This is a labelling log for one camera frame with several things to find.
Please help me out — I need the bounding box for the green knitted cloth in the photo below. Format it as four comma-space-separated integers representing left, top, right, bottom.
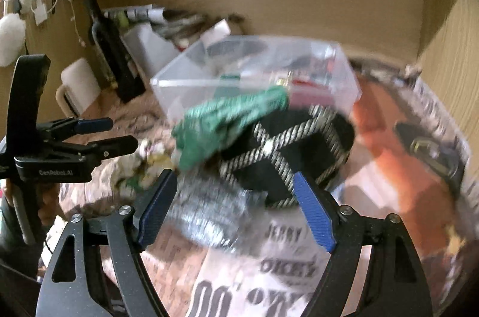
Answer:
172, 86, 289, 171

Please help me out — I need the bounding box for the black cap with striped trim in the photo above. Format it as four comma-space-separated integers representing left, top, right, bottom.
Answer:
219, 105, 355, 208

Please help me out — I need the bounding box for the white ceramic mug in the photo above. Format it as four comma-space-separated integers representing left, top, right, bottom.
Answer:
55, 58, 101, 117

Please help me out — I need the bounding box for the floral patterned cloth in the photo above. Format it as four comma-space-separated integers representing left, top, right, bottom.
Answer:
110, 139, 175, 192

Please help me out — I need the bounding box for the dark glass bottle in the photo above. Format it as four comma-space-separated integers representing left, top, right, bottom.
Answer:
85, 0, 145, 104

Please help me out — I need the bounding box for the white fluffy object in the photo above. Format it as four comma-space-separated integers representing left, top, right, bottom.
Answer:
0, 13, 26, 67

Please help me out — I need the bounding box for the black round gadget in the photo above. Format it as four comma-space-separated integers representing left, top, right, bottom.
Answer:
394, 122, 465, 199

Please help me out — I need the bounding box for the small white box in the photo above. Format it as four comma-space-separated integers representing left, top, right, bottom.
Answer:
200, 19, 231, 48

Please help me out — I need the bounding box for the clear plastic storage box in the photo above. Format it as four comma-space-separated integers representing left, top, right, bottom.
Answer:
150, 35, 361, 123

